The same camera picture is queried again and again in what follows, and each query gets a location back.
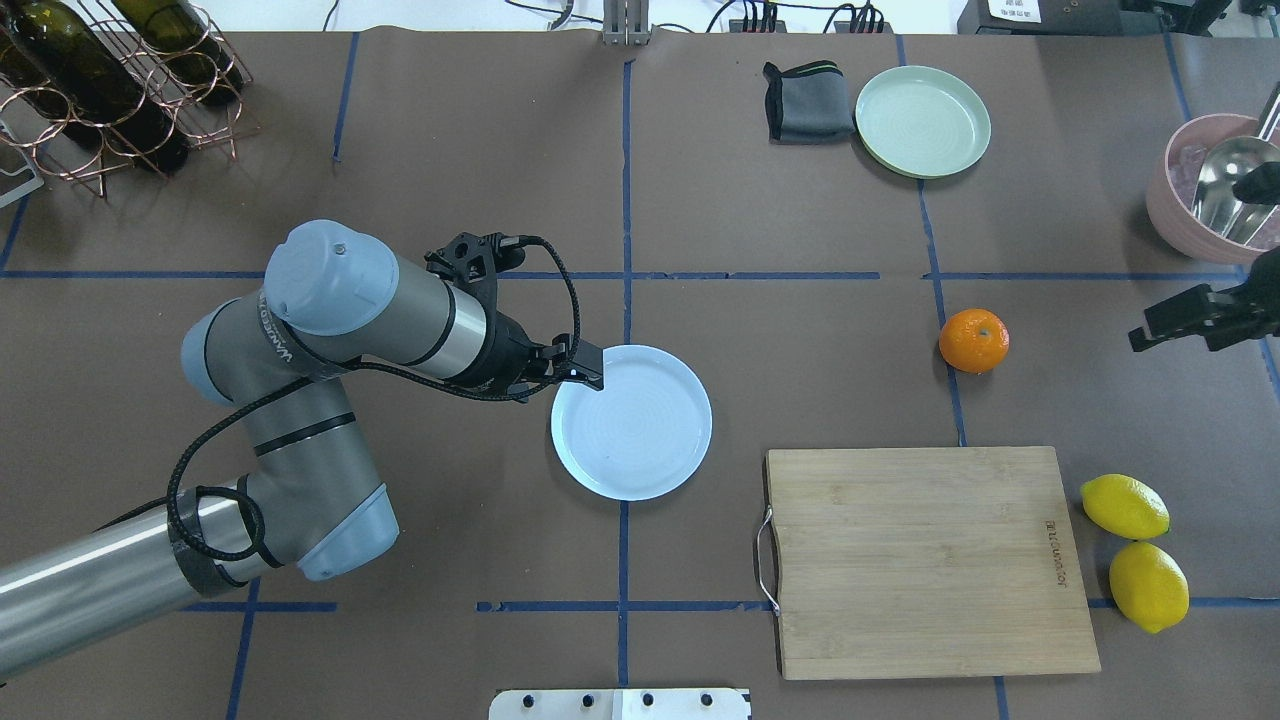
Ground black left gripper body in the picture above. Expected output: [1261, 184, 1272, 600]
[465, 313, 571, 397]

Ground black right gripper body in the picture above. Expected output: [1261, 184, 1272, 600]
[1204, 270, 1279, 352]

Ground light blue plate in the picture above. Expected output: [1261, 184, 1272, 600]
[550, 345, 714, 502]

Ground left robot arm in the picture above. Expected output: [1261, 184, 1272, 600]
[1, 219, 605, 680]

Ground light green plate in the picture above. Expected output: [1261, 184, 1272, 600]
[854, 65, 993, 179]

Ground metal scoop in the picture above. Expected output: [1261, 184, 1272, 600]
[1192, 87, 1279, 247]

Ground pink bowl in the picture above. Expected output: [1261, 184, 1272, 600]
[1146, 113, 1279, 266]

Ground yellow lemon near board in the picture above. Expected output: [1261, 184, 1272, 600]
[1080, 473, 1171, 541]

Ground orange fruit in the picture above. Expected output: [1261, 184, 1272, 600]
[937, 307, 1011, 374]

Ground yellow lemon far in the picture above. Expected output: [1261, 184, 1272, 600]
[1108, 541, 1190, 634]

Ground dark grey folded cloth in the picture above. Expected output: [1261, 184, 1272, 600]
[763, 60, 856, 145]

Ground bamboo cutting board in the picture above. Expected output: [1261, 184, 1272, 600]
[765, 446, 1101, 682]

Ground black power strip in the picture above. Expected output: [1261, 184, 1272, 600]
[704, 1, 893, 35]

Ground dark wine bottle upper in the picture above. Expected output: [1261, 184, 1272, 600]
[113, 1, 244, 108]

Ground dark wine bottle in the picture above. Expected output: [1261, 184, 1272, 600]
[113, 1, 244, 108]
[1, 35, 102, 152]
[3, 1, 189, 176]

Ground dark wine bottle middle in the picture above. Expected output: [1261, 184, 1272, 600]
[3, 1, 189, 176]

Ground dark wine bottle lower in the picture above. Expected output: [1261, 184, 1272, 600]
[1, 35, 102, 152]

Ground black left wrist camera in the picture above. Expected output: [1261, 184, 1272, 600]
[424, 233, 526, 313]

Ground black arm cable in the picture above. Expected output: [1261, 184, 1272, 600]
[165, 234, 582, 571]

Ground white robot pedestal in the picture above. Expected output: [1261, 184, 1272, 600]
[488, 687, 753, 719]

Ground aluminium frame post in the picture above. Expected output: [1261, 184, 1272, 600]
[602, 0, 653, 46]

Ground copper wire bottle rack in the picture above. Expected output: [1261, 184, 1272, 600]
[3, 1, 262, 197]

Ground white wire cup rack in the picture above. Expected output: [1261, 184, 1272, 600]
[0, 120, 45, 208]

